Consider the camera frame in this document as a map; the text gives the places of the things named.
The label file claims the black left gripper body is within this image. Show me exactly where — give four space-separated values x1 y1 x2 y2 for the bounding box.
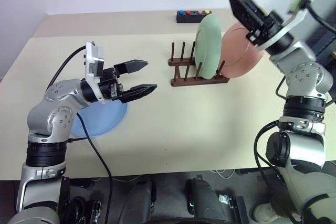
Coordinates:
99 66 124 102

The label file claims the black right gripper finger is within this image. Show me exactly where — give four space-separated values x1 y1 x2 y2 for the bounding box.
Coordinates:
229 0 260 33
237 0 269 19

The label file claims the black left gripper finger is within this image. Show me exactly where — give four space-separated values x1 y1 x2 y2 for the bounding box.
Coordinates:
120 84 158 104
113 59 149 76

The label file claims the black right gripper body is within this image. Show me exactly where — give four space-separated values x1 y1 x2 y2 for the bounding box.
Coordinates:
247 10 285 47

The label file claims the pink red plate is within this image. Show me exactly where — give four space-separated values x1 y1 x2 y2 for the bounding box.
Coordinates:
216 23 267 79

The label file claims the brown wooden dish rack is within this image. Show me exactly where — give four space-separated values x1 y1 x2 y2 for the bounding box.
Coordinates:
167 40 230 88

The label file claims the green plate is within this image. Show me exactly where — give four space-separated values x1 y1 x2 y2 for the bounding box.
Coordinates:
194 14 222 80

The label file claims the blue plate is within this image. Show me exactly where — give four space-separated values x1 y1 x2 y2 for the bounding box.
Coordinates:
69 100 129 138

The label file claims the beige table cover sheet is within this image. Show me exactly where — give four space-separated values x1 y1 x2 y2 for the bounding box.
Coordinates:
0 31 336 180

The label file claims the black button box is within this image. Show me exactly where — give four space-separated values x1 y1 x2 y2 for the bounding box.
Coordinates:
176 10 212 24

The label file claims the dark blue chair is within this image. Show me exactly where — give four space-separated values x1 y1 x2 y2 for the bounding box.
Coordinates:
314 14 336 61

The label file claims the dark rounded shape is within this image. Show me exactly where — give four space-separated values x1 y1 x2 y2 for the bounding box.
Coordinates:
122 178 157 224
185 178 227 222

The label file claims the white shoe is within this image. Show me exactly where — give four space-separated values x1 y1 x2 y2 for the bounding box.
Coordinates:
253 202 279 223

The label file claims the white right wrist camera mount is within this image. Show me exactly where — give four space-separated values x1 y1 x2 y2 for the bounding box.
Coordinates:
256 0 320 51

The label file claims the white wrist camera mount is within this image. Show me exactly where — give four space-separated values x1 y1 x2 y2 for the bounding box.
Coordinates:
83 41 108 104
256 0 320 51

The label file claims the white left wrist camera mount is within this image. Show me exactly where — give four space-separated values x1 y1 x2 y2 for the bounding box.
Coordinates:
83 41 108 104

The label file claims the white cable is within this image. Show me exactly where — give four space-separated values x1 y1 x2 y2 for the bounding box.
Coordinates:
209 167 237 183

